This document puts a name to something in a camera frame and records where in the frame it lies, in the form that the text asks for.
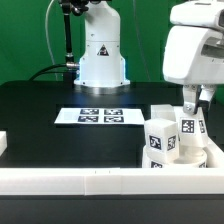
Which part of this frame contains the black cable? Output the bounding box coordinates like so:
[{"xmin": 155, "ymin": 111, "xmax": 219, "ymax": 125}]
[{"xmin": 28, "ymin": 63, "xmax": 80, "ymax": 82}]

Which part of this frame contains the white round stool seat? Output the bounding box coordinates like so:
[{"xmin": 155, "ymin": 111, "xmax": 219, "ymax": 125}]
[{"xmin": 142, "ymin": 146, "xmax": 207, "ymax": 169}]

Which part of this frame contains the white marker tag sheet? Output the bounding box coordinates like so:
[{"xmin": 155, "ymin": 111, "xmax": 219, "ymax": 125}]
[{"xmin": 55, "ymin": 108, "xmax": 144, "ymax": 125}]

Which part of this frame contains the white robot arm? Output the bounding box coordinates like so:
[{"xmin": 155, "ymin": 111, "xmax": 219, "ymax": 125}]
[{"xmin": 74, "ymin": 0, "xmax": 224, "ymax": 114}]

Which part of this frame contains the white U-shaped obstacle fence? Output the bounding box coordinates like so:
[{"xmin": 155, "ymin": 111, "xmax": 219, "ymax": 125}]
[{"xmin": 0, "ymin": 128, "xmax": 224, "ymax": 195}]

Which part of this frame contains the white cable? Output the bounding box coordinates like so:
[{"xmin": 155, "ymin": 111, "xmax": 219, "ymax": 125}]
[{"xmin": 44, "ymin": 0, "xmax": 59, "ymax": 81}]

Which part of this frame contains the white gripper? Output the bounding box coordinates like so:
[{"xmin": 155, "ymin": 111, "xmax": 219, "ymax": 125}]
[{"xmin": 163, "ymin": 26, "xmax": 224, "ymax": 115}]

